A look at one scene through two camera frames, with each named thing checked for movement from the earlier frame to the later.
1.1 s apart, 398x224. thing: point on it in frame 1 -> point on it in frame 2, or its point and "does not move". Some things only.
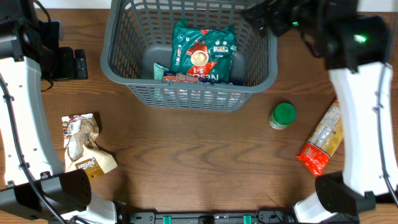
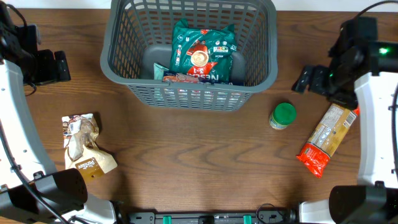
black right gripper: (276, 10) -> (317, 73)
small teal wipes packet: (158, 71) does not move
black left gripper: (70, 71) -> (51, 74)
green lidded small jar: (283, 114) does not move
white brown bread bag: (79, 131) does not move
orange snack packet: (325, 139) does not move
